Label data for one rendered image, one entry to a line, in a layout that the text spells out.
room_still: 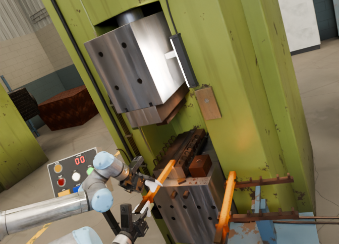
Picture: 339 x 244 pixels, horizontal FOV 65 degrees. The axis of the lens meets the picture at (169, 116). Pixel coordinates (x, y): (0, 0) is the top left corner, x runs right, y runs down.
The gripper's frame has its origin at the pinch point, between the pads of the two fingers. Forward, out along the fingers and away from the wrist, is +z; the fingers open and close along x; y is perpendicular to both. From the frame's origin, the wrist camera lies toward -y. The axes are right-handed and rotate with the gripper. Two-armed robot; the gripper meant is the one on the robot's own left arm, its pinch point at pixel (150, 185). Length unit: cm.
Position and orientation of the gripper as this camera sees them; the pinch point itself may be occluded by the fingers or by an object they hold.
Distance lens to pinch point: 136.2
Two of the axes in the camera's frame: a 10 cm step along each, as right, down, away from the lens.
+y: -1.6, 8.3, -5.3
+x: 8.4, -1.6, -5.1
